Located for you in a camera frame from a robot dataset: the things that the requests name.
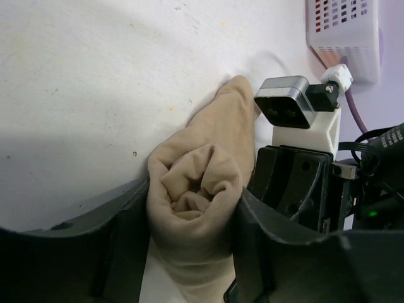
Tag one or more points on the beige t shirt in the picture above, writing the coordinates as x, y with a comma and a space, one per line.
196, 180

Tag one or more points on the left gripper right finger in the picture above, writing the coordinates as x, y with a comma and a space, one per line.
278, 260

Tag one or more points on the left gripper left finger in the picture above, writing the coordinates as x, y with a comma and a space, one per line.
99, 256

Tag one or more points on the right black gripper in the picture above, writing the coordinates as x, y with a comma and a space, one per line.
366, 190

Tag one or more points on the white plastic basket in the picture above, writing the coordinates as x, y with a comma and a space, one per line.
349, 29

